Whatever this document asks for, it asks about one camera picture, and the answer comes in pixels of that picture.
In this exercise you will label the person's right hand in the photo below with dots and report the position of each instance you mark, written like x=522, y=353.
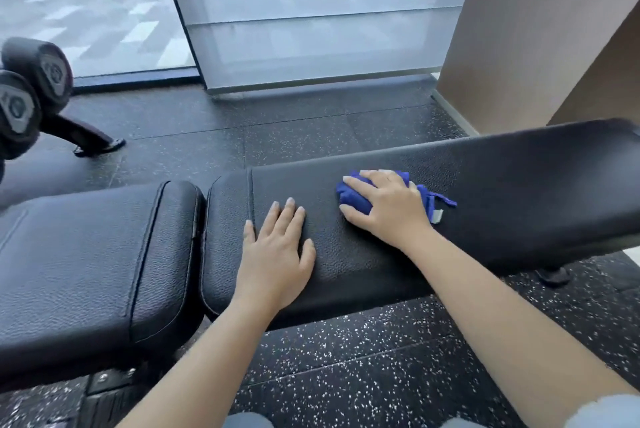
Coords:
x=392, y=212

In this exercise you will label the person's left hand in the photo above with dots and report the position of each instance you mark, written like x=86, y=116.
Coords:
x=272, y=267

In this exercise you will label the person's right thumb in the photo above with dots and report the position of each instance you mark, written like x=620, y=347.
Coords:
x=355, y=216

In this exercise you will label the person's right middle finger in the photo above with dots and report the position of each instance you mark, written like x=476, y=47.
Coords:
x=376, y=178

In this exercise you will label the person's left middle finger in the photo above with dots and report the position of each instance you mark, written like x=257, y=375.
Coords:
x=286, y=217

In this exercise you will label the person's left little finger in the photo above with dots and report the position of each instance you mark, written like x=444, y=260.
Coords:
x=249, y=237

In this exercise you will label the person's left thumb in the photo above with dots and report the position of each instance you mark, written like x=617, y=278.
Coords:
x=308, y=255

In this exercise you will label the blue cleaning cloth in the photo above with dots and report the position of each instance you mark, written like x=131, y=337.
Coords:
x=350, y=195

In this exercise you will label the person's left forearm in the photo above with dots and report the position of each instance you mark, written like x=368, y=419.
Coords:
x=210, y=367

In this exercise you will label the person's right forearm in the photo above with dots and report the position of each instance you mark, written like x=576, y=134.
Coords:
x=500, y=332

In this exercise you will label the black bench back pad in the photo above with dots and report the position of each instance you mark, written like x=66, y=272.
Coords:
x=500, y=192

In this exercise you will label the black bench seat pad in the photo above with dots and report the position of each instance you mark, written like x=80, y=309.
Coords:
x=85, y=267

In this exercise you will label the grey roller window blind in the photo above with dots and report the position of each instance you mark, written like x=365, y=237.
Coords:
x=320, y=12

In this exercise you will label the person's blue jeans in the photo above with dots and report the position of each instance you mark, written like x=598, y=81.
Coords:
x=247, y=421

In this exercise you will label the black dumbbell rack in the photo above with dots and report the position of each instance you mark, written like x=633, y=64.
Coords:
x=80, y=135

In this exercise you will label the black dumbbell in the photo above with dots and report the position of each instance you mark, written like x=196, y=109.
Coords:
x=42, y=70
x=17, y=112

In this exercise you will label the person's light blue sleeve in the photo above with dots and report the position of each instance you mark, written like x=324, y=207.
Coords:
x=607, y=412

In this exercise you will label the black window frame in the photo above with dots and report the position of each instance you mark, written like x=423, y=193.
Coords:
x=135, y=76

